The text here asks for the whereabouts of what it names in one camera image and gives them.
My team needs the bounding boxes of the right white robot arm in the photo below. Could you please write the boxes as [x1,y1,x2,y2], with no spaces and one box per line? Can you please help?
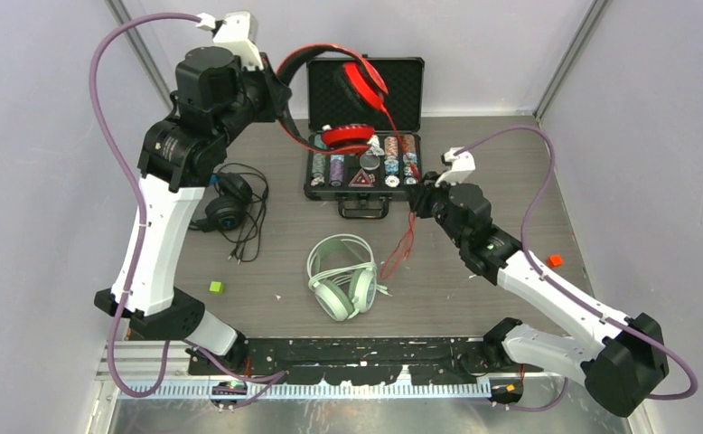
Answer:
[406,172,669,417]

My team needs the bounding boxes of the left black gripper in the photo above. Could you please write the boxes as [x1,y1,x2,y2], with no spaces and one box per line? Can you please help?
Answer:
[214,51,291,146]

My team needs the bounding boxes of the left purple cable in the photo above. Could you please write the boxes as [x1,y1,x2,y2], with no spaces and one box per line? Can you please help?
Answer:
[89,12,290,409]

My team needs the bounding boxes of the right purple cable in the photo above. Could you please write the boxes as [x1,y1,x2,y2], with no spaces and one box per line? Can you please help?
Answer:
[459,124,700,413]

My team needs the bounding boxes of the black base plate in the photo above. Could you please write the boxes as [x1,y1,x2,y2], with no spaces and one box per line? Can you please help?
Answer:
[187,337,540,386]

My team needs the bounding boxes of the orange cube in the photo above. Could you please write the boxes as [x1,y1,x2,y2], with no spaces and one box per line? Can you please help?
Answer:
[546,254,564,269]

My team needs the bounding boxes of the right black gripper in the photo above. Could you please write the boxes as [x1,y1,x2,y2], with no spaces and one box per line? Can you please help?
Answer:
[407,170,468,249]

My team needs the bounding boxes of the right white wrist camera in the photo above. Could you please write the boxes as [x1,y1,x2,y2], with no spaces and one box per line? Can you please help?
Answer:
[435,147,475,187]

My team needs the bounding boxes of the red headphones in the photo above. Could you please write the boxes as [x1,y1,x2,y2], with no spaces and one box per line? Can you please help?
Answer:
[277,43,389,156]

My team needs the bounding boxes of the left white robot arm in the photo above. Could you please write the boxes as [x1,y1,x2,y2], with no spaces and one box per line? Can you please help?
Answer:
[94,47,290,374]

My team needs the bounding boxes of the purple cable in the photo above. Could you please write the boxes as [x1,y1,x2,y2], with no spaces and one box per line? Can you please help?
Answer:
[459,124,700,413]
[89,12,290,409]

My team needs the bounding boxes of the green cube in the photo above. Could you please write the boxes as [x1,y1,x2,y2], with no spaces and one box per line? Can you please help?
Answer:
[209,281,224,294]

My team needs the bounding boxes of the black headphone cable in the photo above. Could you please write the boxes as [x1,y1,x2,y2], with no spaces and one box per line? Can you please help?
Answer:
[211,163,271,266]

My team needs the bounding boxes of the blue black headphones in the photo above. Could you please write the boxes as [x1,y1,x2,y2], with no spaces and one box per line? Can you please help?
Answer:
[190,172,253,232]

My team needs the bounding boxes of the mint green headphones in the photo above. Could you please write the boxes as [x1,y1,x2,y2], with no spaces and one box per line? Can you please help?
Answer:
[305,233,389,322]

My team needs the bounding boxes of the black poker chip case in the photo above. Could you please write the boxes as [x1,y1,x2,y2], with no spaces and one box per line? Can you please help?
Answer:
[304,57,425,219]

